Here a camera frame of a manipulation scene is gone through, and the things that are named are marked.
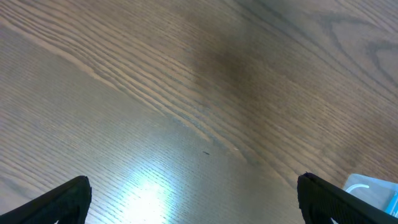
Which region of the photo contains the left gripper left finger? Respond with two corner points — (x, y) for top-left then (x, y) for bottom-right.
(1, 175), (92, 224)

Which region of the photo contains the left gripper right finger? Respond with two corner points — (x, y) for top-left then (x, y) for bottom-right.
(297, 172), (397, 224)

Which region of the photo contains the clear plastic container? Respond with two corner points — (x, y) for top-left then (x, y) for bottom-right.
(342, 174), (397, 212)

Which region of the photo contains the blue white cardboard box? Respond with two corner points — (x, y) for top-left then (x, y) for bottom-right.
(385, 192), (398, 218)

